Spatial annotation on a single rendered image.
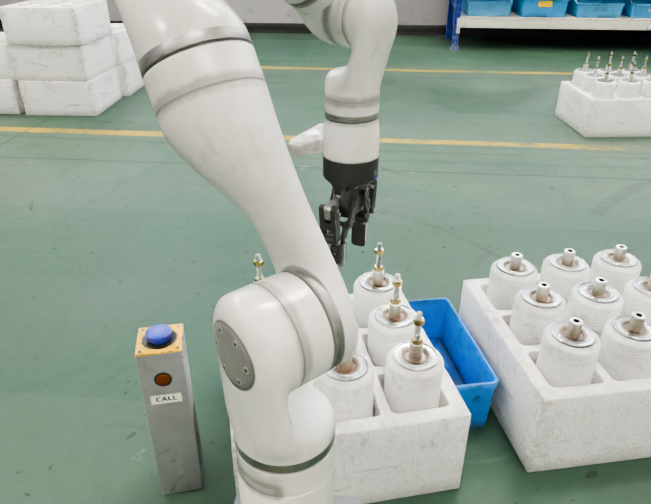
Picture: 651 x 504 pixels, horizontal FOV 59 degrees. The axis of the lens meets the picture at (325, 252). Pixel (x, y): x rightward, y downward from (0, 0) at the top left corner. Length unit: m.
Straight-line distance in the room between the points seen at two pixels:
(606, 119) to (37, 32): 2.82
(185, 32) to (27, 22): 3.00
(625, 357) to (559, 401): 0.15
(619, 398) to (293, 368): 0.80
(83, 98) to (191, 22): 2.96
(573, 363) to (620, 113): 2.17
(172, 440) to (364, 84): 0.65
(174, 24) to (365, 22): 0.29
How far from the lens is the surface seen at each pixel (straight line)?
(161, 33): 0.46
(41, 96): 3.51
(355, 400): 0.95
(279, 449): 0.49
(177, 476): 1.11
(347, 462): 1.01
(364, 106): 0.73
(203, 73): 0.45
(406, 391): 0.98
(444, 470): 1.09
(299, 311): 0.44
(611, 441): 1.23
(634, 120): 3.18
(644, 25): 5.56
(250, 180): 0.45
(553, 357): 1.10
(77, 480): 1.21
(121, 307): 1.63
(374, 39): 0.70
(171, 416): 1.01
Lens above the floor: 0.87
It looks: 29 degrees down
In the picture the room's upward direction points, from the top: straight up
